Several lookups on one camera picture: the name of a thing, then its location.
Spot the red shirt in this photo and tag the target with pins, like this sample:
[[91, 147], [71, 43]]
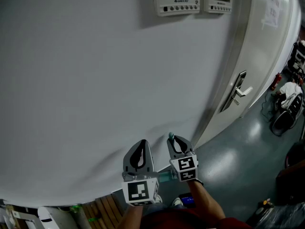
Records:
[[186, 221]]

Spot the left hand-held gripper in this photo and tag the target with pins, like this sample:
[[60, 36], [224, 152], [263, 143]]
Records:
[[139, 191]]

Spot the white paper notice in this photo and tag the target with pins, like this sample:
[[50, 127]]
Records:
[[272, 8]]

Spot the black device with blue screen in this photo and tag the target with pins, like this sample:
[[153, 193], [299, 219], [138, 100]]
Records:
[[188, 200]]

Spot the yellow and black tool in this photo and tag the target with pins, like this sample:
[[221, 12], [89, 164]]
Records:
[[265, 203]]

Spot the black wristband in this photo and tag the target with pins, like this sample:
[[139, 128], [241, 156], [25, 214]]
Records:
[[199, 181]]

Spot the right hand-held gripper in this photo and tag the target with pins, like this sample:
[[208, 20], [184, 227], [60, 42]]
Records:
[[184, 167]]

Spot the red fire extinguisher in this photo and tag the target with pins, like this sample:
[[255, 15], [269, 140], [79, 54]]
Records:
[[276, 81]]

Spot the black round object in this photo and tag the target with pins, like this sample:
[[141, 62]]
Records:
[[296, 154]]

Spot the teal mop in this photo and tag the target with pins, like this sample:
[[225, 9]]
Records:
[[171, 135]]

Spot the person's left forearm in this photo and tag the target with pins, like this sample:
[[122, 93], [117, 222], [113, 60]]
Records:
[[133, 215]]

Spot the person's right forearm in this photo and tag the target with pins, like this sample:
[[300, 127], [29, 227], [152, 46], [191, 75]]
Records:
[[208, 201]]

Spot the clear plastic bag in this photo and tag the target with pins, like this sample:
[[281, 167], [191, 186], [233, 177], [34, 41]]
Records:
[[283, 217]]

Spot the black and white chair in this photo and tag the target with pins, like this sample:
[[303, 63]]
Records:
[[287, 113]]

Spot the white plastic object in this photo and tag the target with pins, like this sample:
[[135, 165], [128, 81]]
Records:
[[47, 218]]

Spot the white shoe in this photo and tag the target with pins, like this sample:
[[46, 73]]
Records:
[[176, 201], [159, 198]]

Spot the white door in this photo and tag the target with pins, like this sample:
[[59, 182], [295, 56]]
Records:
[[259, 56]]

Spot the wooden slatted bench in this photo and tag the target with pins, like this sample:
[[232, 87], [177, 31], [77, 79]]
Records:
[[102, 211]]

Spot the black box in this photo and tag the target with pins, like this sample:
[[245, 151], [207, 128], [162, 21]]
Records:
[[291, 185]]

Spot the equipment rack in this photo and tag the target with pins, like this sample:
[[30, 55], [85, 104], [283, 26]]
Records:
[[297, 58]]

